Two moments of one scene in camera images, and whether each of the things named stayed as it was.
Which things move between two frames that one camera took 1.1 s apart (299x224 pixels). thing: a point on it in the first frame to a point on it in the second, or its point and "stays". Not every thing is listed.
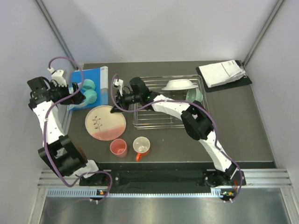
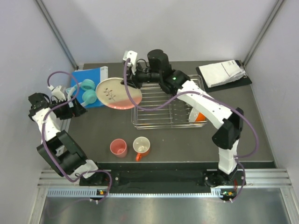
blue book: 100,77 stays
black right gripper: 121,100 to 134,81
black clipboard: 241,81 stays
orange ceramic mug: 141,146 stays
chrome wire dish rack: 155,119 stays
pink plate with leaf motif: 103,125 to 111,92
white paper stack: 218,73 stays
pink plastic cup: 118,147 stays
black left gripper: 75,99 to 76,110
